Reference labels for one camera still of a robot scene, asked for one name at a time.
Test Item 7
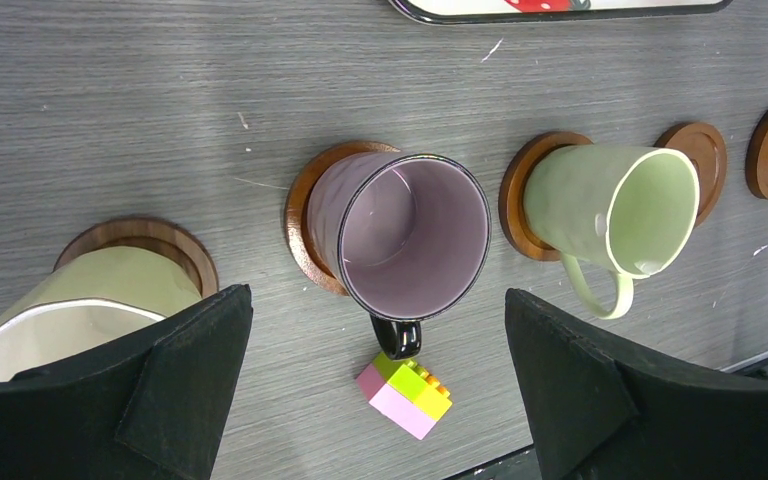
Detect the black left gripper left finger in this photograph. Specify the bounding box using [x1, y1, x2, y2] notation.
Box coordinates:
[0, 284, 253, 479]

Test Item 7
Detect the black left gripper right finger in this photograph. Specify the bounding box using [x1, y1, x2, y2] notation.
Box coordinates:
[505, 289, 768, 479]

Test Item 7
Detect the light green mug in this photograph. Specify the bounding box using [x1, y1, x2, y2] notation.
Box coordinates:
[0, 246, 202, 382]

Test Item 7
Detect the dark brown wooden coaster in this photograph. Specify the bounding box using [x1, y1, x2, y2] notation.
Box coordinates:
[53, 216, 219, 297]

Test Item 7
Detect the pale green mug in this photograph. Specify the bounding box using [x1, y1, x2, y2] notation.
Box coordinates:
[523, 144, 700, 319]

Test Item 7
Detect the purple mug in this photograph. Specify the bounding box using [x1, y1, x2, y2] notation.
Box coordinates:
[306, 152, 492, 361]

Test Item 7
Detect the large brown wooden coaster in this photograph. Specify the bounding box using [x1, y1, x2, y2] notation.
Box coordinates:
[654, 122, 728, 227]

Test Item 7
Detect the pink green yellow toy block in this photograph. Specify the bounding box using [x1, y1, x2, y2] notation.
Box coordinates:
[355, 353, 453, 440]

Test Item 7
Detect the white strawberry print tray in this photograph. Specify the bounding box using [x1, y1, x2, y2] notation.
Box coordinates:
[389, 0, 729, 25]

